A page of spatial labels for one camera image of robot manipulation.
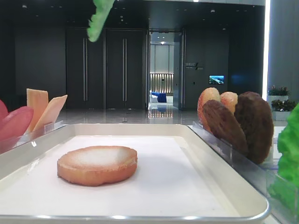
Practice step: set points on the green lettuce leaf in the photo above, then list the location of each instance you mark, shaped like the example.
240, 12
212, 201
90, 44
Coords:
288, 146
98, 19

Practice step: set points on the brown meat patty front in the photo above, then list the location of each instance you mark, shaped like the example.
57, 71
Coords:
224, 125

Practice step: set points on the brown meat patty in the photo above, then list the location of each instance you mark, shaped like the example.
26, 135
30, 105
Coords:
224, 125
255, 118

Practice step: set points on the bread slice on tray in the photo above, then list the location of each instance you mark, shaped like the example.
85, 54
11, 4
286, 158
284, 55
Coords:
97, 165

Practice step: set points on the bread slice inner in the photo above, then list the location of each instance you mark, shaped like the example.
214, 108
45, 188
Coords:
229, 99

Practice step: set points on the cheese slice front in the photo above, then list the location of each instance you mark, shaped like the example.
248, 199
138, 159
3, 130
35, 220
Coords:
51, 112

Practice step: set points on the cheese slice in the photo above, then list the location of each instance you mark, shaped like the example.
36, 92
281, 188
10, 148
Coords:
38, 101
51, 112

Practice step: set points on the brown meat patty rear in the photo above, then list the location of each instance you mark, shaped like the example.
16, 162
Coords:
255, 118

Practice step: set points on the cheese slice rear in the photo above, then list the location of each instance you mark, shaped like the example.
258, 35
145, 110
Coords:
38, 101

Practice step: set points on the red tomato slice edge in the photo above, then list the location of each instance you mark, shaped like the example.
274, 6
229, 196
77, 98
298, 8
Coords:
3, 110

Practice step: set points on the green lettuce leaf in holder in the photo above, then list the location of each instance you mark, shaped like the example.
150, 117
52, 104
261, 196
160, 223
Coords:
288, 146

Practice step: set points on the clear acrylic lettuce holder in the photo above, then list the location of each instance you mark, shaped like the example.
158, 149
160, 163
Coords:
282, 194

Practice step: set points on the blue sofa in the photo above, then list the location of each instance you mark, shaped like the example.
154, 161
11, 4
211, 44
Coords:
161, 97

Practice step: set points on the white rectangular tray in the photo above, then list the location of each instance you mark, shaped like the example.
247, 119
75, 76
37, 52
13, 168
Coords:
179, 179

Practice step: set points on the clear acrylic patty holder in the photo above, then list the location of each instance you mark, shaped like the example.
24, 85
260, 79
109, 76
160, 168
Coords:
227, 152

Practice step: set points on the potted plants planter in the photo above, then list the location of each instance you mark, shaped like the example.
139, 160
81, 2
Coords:
280, 104

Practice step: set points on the clear acrylic left holder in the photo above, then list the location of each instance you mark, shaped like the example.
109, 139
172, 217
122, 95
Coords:
35, 135

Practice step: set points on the wall display screen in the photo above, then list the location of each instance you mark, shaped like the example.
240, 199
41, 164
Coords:
216, 79

